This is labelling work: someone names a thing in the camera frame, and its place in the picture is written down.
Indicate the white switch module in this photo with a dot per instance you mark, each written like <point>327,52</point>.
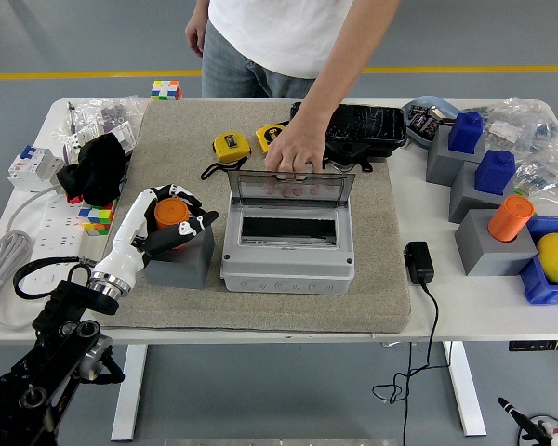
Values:
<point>121,135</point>

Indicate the blue square plug block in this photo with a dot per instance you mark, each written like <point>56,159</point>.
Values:
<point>465,132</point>
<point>493,172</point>

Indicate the small red block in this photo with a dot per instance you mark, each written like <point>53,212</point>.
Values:
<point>73,199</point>

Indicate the black plastic tray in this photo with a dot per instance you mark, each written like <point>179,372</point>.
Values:
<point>372,125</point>

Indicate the orange cylinder battery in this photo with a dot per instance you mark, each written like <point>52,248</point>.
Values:
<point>169,214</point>

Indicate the white power strip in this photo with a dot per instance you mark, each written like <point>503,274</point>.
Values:
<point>51,246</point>

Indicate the dark printed packet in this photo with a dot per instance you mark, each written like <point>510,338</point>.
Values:
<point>423,123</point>

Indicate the person's left forearm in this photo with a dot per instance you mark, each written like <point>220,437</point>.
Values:
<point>335,88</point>

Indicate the black table control panel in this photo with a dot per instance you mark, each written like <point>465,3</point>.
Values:
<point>530,345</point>

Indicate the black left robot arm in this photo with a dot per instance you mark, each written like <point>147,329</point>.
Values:
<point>74,297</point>

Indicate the person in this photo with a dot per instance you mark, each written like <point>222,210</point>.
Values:
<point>279,32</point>

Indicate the white table leg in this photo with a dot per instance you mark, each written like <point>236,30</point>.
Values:
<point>130,395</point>
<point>465,395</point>

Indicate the blue plastic bin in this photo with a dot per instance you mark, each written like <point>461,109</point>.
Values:
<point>539,288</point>

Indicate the grey-brown mat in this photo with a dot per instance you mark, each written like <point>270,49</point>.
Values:
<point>260,311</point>

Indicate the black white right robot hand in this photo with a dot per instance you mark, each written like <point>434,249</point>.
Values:
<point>541,434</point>

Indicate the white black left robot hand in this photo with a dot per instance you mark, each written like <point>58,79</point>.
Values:
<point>125,241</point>

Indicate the orange cylinder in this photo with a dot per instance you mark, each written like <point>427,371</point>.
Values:
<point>509,218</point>

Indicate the person's right hand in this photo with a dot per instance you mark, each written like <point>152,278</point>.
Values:
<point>196,37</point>

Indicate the person's right forearm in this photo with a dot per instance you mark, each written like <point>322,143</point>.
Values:
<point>200,11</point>

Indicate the clear bag with screws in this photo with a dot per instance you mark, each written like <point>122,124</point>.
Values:
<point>116,111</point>

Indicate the colourful puzzle cube white crossed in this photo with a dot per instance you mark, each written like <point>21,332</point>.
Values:
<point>166,89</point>

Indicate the thin metal tool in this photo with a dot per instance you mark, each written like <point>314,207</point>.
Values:
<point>70,116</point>

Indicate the grey electrical box clear lid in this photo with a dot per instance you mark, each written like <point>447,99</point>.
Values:
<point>283,274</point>

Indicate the grey holder block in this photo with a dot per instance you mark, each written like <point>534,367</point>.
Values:
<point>465,200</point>
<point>488,255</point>
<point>439,162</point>

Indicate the person's left hand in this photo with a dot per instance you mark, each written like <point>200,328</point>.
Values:
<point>297,148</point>

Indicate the clear plastic parts bag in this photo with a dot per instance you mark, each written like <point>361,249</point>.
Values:
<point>548,172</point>
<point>507,130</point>

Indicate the grey block with round hole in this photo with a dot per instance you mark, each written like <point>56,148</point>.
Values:
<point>181,271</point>

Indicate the black power adapter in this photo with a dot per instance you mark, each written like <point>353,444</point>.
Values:
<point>418,262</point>

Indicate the black cloth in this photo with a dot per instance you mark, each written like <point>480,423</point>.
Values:
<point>97,167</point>

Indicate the white blue circuit breaker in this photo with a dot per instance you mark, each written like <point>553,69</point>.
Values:
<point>32,167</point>

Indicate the light blue bowl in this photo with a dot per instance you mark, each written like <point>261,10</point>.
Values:
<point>416,138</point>

